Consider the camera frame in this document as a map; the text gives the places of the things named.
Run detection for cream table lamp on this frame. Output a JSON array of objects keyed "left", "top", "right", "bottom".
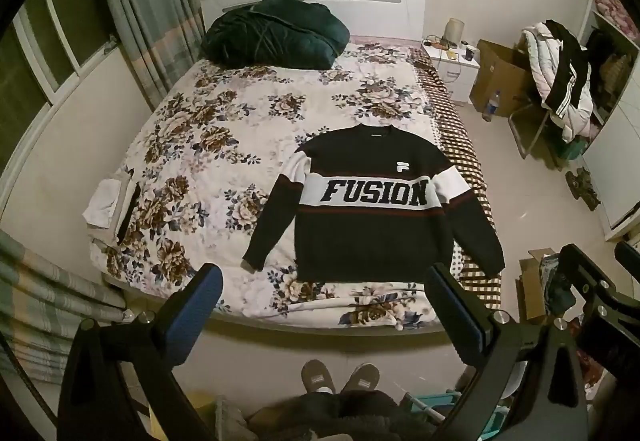
[{"left": 442, "top": 18, "right": 464, "bottom": 46}]

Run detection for right grey slipper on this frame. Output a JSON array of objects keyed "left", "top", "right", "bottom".
[{"left": 342, "top": 363, "right": 380, "bottom": 393}]

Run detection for small cardboard box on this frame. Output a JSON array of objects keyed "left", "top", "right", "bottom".
[{"left": 515, "top": 248, "right": 559, "bottom": 324}]

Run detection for black white Fusion sweater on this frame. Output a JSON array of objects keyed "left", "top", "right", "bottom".
[{"left": 243, "top": 125, "right": 504, "bottom": 283}]

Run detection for plastic water bottle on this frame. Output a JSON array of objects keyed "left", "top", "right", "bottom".
[{"left": 483, "top": 90, "right": 500, "bottom": 122}]

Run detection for brown checkered bed sheet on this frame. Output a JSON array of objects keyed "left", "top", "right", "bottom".
[{"left": 409, "top": 48, "right": 501, "bottom": 310}]

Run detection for white bed headboard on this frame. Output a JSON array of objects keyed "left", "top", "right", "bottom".
[{"left": 201, "top": 0, "right": 425, "bottom": 42}]

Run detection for dark green folded blanket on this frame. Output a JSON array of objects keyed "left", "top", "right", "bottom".
[{"left": 201, "top": 0, "right": 350, "bottom": 71}]

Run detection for floral bed quilt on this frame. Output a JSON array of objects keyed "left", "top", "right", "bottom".
[{"left": 90, "top": 40, "right": 451, "bottom": 330}]

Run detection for white black jacket pile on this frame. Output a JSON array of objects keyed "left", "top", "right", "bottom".
[{"left": 518, "top": 20, "right": 594, "bottom": 143}]

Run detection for pink folded blanket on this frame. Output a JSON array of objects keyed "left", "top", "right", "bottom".
[{"left": 596, "top": 0, "right": 639, "bottom": 40}]

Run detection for white wardrobe shelf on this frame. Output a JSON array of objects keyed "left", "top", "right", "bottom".
[{"left": 578, "top": 0, "right": 639, "bottom": 241}]

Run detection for grey slipper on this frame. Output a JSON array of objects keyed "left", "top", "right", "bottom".
[
  {"left": 300, "top": 360, "right": 335, "bottom": 395},
  {"left": 342, "top": 363, "right": 380, "bottom": 393}
]

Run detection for large cardboard box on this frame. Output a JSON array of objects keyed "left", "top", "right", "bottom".
[{"left": 470, "top": 39, "right": 534, "bottom": 117}]

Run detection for white folded cloth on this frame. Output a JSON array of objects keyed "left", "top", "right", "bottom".
[{"left": 82, "top": 178, "right": 122, "bottom": 229}]

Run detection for white nightstand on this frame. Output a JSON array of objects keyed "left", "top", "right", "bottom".
[{"left": 422, "top": 40, "right": 480, "bottom": 105}]

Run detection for dark camouflage shoes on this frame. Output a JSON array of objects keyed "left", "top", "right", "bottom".
[{"left": 565, "top": 167, "right": 600, "bottom": 212}]

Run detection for left grey slipper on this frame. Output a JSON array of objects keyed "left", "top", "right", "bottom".
[{"left": 300, "top": 360, "right": 335, "bottom": 395}]

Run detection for metal folding chair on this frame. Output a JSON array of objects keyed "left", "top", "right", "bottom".
[{"left": 508, "top": 103, "right": 563, "bottom": 170}]

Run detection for striped cloth lower left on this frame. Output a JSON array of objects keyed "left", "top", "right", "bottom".
[{"left": 0, "top": 233, "right": 127, "bottom": 385}]

